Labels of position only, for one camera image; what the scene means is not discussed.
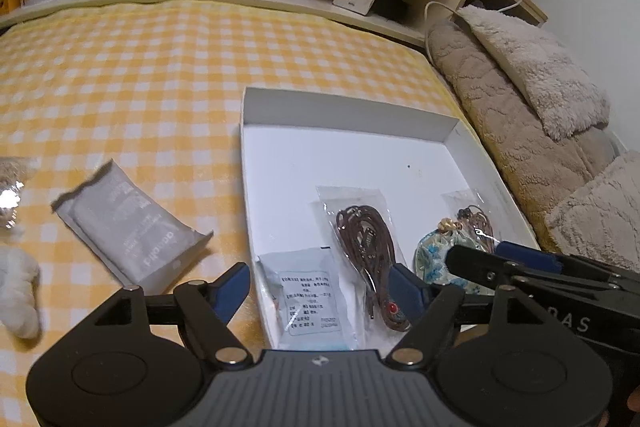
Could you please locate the yellow checkered blanket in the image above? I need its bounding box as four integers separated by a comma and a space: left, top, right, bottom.
1, 0, 461, 426

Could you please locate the beige fluffy pillow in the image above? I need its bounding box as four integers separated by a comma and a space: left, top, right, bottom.
544, 150, 639, 272
458, 5, 610, 141

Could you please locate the small bag with brown cord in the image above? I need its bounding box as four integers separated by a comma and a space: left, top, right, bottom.
442, 188, 500, 253

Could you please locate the brown quilted blanket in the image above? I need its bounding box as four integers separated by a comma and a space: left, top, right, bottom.
426, 20, 617, 253

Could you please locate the blue floral fabric pouch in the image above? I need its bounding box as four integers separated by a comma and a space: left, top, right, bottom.
413, 218, 494, 296

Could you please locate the grey foil pouch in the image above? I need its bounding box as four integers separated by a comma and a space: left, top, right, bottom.
51, 160, 214, 295

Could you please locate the white fluffy plush toy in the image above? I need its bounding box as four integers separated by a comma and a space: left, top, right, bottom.
0, 245, 40, 339

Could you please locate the bag of brown cord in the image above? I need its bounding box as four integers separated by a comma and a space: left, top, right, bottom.
317, 186, 410, 343

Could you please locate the white shallow cardboard box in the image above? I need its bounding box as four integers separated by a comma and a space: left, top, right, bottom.
238, 85, 542, 353

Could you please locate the bag of beige cords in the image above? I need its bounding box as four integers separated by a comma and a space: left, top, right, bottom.
0, 156, 38, 232

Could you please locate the white labelled packet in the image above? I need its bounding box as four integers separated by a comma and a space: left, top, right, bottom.
259, 247, 358, 351

